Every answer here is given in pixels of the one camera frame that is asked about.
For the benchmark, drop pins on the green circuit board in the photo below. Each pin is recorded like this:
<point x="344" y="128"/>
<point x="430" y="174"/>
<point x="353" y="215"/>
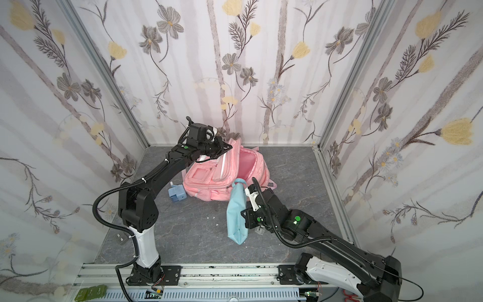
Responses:
<point x="94" y="292"/>

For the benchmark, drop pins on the white cable duct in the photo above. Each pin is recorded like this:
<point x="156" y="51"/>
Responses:
<point x="205" y="294"/>

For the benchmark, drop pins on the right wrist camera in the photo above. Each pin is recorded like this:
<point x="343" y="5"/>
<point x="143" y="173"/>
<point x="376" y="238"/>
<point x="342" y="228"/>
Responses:
<point x="252" y="193"/>

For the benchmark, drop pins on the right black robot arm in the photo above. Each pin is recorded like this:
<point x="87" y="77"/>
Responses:
<point x="369" y="276"/>

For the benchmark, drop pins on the clear plastic case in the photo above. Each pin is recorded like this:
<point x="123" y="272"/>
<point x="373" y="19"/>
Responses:
<point x="260" y="230"/>

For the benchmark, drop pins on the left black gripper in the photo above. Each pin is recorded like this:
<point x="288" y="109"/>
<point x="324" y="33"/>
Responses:
<point x="213" y="147"/>

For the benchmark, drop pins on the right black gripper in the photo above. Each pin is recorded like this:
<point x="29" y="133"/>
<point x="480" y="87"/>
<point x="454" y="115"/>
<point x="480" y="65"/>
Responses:
<point x="249" y="210"/>

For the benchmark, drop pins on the teal pencil case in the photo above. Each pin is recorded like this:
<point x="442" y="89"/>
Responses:
<point x="235" y="222"/>

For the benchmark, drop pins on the pink backpack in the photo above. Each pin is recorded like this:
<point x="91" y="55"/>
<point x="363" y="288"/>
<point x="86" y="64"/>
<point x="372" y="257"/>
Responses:
<point x="212" y="180"/>

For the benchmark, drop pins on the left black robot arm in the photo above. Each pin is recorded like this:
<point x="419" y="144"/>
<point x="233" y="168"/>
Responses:
<point x="136" y="202"/>

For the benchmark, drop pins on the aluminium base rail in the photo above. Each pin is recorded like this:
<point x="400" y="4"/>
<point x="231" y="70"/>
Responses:
<point x="211" y="276"/>

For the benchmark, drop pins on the light blue pencil sharpener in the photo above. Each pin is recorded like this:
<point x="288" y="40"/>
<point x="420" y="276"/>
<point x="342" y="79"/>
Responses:
<point x="177" y="192"/>

